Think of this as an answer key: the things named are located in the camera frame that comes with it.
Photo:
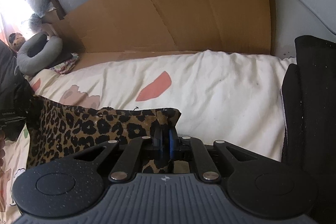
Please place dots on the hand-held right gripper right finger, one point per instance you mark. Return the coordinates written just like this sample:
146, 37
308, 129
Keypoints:
173, 145

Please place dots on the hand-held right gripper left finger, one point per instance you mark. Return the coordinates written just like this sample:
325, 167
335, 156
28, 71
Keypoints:
158, 142

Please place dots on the leopard print skirt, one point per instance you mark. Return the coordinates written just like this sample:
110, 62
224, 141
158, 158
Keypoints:
78, 127

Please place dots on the folded black clothes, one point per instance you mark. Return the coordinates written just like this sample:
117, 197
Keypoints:
309, 108

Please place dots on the loose black garment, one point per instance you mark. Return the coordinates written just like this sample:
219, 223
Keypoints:
25, 95

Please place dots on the dark grey pillow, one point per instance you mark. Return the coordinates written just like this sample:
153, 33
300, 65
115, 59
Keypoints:
8, 69

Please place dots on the grey neck pillow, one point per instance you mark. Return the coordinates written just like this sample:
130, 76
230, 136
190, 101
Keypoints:
23, 61

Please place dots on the cream bear print blanket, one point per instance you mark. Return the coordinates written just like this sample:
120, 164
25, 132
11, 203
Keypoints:
210, 98

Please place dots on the small floral cloth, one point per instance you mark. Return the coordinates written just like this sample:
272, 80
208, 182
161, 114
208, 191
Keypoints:
65, 66

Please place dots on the brown teddy bear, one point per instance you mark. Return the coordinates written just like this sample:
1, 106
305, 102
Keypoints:
17, 40

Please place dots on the thin black mat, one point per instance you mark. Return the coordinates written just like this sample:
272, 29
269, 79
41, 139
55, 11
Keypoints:
64, 57

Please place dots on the grey fluffy plush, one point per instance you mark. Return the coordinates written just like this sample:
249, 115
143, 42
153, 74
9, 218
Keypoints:
35, 22

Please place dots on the small cardboard box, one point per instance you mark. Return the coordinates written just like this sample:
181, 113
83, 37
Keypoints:
51, 19

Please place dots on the long brown cardboard sheet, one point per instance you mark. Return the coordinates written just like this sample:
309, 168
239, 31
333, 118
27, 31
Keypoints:
183, 8

